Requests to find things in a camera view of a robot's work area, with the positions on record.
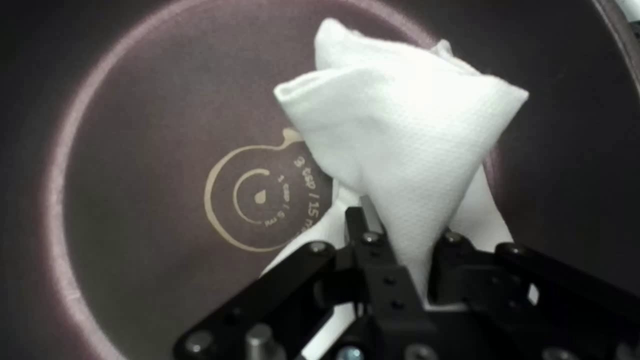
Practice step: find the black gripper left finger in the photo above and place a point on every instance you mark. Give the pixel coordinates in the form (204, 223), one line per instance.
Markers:
(281, 313)

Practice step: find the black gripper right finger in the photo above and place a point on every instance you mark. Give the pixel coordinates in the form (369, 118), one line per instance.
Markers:
(533, 306)

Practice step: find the white tea towel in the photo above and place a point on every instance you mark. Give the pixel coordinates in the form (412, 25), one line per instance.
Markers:
(402, 129)

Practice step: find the black frying pan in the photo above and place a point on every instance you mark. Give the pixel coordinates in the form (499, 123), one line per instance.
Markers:
(145, 168)

